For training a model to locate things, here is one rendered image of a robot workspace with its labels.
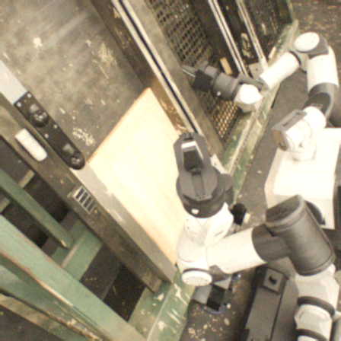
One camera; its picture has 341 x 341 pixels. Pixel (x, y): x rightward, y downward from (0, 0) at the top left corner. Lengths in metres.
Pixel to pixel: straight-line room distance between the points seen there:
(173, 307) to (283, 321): 0.91
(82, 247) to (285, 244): 0.54
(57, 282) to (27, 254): 0.10
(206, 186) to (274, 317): 1.48
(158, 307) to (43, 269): 0.45
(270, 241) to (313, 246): 0.09
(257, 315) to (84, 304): 1.18
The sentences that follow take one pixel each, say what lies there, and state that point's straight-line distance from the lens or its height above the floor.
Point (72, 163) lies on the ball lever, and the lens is 0.75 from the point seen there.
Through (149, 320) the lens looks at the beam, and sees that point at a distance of 1.15.
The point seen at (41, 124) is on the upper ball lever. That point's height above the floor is 1.54.
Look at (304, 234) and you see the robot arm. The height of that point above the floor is 1.35.
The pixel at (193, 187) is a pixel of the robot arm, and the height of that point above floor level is 1.57.
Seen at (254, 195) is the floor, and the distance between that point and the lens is 2.50.
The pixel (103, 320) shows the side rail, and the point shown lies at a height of 1.07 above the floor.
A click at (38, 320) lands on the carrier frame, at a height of 0.18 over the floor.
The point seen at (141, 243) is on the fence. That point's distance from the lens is 1.04.
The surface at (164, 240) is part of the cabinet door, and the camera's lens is 1.15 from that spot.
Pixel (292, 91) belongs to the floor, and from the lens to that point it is 3.44.
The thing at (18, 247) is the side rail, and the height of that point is 1.34.
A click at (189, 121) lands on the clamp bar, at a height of 1.17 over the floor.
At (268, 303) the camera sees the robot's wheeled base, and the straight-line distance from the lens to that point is 1.96.
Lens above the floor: 2.00
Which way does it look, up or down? 51 degrees down
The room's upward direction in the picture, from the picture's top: straight up
